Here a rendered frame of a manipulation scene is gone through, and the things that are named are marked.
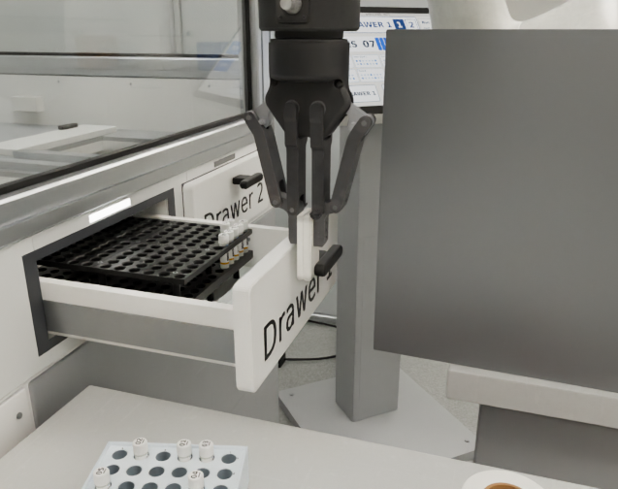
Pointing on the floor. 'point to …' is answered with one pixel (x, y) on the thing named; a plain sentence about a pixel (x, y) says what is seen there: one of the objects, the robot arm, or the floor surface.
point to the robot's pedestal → (549, 427)
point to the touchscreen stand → (368, 177)
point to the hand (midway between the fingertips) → (309, 244)
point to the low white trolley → (459, 471)
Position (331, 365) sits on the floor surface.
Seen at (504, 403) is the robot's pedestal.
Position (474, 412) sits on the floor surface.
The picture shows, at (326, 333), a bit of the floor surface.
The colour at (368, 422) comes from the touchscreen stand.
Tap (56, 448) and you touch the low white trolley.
